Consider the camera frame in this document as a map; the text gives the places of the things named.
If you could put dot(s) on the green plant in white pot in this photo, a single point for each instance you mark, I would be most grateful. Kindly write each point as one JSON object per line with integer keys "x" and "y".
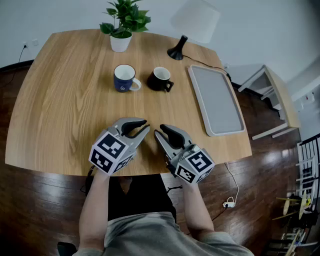
{"x": 120, "y": 43}

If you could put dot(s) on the black chair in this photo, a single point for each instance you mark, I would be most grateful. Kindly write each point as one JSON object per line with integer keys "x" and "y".
{"x": 66, "y": 248}

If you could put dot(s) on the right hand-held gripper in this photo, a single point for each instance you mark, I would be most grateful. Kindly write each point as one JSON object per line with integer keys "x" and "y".
{"x": 197, "y": 162}

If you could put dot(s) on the blue ceramic mug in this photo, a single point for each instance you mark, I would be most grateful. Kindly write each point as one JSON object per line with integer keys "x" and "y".
{"x": 122, "y": 83}

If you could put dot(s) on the white metal rack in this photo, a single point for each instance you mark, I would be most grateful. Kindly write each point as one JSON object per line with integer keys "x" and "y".
{"x": 308, "y": 160}

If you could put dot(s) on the person's right forearm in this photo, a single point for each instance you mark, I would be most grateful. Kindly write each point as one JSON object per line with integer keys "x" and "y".
{"x": 197, "y": 212}

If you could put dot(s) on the yellow wooden chair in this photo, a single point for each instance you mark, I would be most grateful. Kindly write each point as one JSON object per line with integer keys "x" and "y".
{"x": 286, "y": 206}

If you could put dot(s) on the white shade black base lamp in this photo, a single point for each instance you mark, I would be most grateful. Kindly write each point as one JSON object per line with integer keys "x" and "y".
{"x": 195, "y": 20}

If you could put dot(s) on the grey rectangular tray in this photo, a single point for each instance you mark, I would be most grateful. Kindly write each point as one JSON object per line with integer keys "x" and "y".
{"x": 217, "y": 100}

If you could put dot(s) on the person's left forearm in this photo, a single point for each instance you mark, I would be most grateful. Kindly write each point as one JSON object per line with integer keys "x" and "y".
{"x": 93, "y": 212}

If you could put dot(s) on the person's grey shirt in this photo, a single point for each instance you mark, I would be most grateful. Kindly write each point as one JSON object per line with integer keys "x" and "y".
{"x": 150, "y": 237}

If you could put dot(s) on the person's black trousers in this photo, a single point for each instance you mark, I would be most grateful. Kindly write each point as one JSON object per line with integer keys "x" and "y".
{"x": 142, "y": 197}

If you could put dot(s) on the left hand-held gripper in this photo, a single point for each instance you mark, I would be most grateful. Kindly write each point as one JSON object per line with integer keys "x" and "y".
{"x": 107, "y": 147}

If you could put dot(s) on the white side table wooden top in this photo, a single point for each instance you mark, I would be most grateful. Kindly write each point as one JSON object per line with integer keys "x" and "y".
{"x": 282, "y": 92}

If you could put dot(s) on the white wall socket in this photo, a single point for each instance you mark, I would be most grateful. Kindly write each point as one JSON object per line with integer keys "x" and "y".
{"x": 226, "y": 66}
{"x": 25, "y": 45}
{"x": 35, "y": 42}

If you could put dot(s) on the black ceramic mug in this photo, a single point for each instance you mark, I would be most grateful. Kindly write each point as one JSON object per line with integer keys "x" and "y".
{"x": 156, "y": 83}

